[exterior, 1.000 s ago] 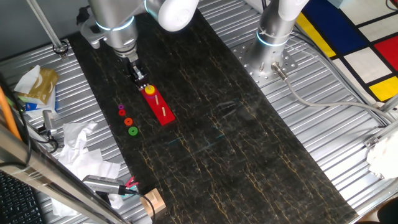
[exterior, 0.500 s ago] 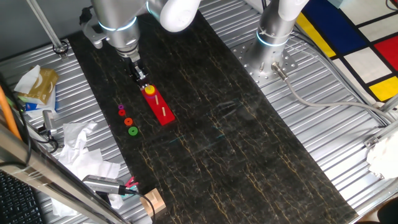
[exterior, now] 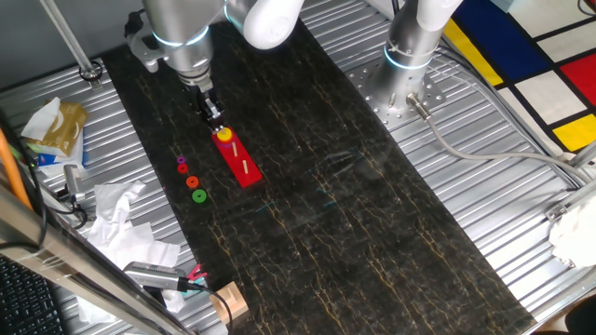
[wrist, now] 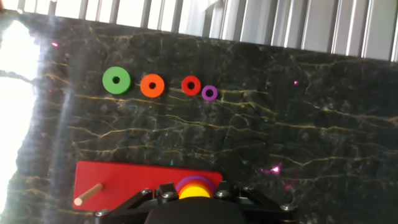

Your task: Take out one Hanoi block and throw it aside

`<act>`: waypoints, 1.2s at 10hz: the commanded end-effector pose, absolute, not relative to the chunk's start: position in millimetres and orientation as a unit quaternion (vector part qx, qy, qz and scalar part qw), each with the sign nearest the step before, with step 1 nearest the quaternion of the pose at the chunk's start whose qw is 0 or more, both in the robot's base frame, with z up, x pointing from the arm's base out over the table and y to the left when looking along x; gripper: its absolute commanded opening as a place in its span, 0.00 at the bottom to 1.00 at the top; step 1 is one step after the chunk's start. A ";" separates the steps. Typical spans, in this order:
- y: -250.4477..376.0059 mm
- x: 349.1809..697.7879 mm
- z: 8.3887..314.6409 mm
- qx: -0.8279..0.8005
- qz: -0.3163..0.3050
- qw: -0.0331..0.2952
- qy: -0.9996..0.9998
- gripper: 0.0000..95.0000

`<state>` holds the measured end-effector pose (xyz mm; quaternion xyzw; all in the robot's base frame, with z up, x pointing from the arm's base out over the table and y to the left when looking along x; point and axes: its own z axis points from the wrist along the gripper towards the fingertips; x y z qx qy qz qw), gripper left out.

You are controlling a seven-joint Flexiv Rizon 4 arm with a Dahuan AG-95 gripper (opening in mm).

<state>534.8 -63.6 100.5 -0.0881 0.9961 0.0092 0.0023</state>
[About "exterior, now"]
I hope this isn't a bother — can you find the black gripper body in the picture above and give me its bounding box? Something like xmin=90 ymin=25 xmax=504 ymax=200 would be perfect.
xmin=189 ymin=82 xmax=219 ymax=113

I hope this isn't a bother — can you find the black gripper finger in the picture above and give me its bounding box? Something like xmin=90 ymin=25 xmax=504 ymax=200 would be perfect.
xmin=207 ymin=98 xmax=227 ymax=133
xmin=197 ymin=105 xmax=216 ymax=131

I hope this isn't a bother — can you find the red Hanoi base with pegs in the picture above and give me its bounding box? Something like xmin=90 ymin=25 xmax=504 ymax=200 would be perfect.
xmin=210 ymin=121 xmax=264 ymax=189

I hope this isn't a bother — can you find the notched wooden block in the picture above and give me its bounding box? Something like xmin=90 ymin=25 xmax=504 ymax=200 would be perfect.
xmin=208 ymin=280 xmax=251 ymax=326

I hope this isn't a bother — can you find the small crumpled white tissue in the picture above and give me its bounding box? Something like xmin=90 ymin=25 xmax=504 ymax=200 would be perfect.
xmin=92 ymin=180 xmax=148 ymax=234

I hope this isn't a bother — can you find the gold tissue box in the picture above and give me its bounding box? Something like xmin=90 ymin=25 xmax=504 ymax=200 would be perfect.
xmin=20 ymin=96 xmax=89 ymax=158

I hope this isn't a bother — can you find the metal stand pole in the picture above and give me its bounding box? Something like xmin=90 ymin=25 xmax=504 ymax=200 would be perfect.
xmin=39 ymin=0 xmax=104 ymax=90

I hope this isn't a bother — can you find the large crumpled white tissue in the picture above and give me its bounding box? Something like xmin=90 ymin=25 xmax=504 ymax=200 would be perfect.
xmin=75 ymin=221 xmax=186 ymax=326

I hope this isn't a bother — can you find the pink plastic clip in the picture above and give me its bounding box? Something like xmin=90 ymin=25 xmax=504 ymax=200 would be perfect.
xmin=186 ymin=263 xmax=209 ymax=283

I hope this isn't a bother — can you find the black marble pattern mat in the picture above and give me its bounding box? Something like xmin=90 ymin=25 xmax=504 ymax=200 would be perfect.
xmin=100 ymin=0 xmax=537 ymax=335

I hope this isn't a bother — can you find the blue tissue pack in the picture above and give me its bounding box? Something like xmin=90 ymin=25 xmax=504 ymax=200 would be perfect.
xmin=27 ymin=132 xmax=87 ymax=178

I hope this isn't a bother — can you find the silver ribbed device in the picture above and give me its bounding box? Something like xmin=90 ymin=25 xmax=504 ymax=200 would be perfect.
xmin=123 ymin=261 xmax=188 ymax=293

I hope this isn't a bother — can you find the teal plastic clip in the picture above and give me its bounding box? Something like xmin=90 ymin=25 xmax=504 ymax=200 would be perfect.
xmin=181 ymin=278 xmax=206 ymax=297

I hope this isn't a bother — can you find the orange pole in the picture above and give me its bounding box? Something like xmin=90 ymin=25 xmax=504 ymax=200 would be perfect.
xmin=0 ymin=127 xmax=34 ymax=211

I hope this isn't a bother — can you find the black keyboard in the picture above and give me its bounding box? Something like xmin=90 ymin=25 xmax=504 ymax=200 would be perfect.
xmin=0 ymin=254 xmax=67 ymax=335

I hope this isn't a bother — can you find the Mondrian pattern panel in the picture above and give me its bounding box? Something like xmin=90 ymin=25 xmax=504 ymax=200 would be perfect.
xmin=441 ymin=0 xmax=596 ymax=154

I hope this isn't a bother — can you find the white cloth bundle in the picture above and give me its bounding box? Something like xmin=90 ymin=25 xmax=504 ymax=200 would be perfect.
xmin=548 ymin=194 xmax=596 ymax=270

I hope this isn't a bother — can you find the dark round object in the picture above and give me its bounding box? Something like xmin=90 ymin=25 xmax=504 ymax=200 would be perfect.
xmin=530 ymin=295 xmax=596 ymax=335

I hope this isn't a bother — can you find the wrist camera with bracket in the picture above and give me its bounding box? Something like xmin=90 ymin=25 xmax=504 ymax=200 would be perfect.
xmin=124 ymin=8 xmax=164 ymax=74

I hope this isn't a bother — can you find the silver camera on tripod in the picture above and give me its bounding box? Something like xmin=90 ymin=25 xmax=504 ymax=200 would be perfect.
xmin=55 ymin=164 xmax=89 ymax=230

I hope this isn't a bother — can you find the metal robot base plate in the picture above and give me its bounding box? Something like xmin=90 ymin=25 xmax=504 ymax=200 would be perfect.
xmin=346 ymin=58 xmax=447 ymax=131

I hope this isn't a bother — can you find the black device cable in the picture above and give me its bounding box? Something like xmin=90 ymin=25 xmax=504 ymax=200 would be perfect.
xmin=184 ymin=281 xmax=234 ymax=327

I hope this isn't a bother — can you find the aluminium frame beam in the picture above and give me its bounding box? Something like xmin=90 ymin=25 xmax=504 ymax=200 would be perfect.
xmin=0 ymin=183 xmax=196 ymax=335

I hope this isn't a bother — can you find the thick gray base cable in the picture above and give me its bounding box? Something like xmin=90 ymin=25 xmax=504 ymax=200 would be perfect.
xmin=405 ymin=91 xmax=593 ymax=185

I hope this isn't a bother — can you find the thin cable bundle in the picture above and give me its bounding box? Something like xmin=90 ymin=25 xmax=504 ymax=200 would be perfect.
xmin=435 ymin=44 xmax=586 ymax=187

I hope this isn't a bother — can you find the aluminium profile bracket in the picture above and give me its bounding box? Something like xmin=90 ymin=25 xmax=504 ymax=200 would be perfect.
xmin=543 ymin=139 xmax=596 ymax=224

